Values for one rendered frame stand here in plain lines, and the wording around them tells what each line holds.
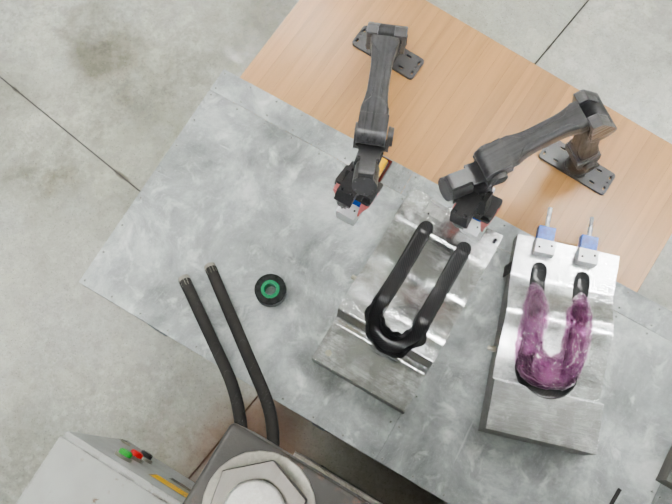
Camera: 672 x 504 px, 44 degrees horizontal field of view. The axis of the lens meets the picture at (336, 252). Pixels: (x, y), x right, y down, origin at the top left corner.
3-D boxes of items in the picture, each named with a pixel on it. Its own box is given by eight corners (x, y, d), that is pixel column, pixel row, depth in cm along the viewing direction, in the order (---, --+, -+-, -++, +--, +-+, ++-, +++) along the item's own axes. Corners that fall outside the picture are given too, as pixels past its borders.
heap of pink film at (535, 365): (523, 280, 206) (530, 272, 198) (594, 295, 205) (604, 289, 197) (505, 381, 199) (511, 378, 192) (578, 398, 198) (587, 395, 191)
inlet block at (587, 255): (579, 217, 213) (585, 211, 208) (598, 222, 213) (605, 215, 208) (571, 265, 210) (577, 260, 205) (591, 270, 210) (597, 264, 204)
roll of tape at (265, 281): (258, 309, 210) (256, 307, 207) (253, 279, 212) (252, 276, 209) (289, 304, 211) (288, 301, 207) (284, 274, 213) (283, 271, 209)
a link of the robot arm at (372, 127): (390, 143, 179) (410, 11, 183) (349, 137, 179) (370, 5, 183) (388, 157, 191) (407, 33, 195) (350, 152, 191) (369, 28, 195)
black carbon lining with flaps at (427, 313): (420, 219, 209) (424, 208, 200) (476, 250, 207) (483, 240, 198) (351, 337, 201) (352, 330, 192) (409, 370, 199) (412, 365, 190)
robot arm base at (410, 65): (413, 67, 219) (427, 47, 221) (351, 29, 222) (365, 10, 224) (411, 81, 227) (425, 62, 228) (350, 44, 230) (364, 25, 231)
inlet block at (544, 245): (538, 208, 214) (543, 202, 209) (557, 213, 214) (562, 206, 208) (529, 256, 211) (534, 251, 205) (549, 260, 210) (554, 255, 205)
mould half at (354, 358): (409, 197, 218) (413, 180, 205) (496, 245, 214) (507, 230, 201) (312, 361, 207) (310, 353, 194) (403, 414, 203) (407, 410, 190)
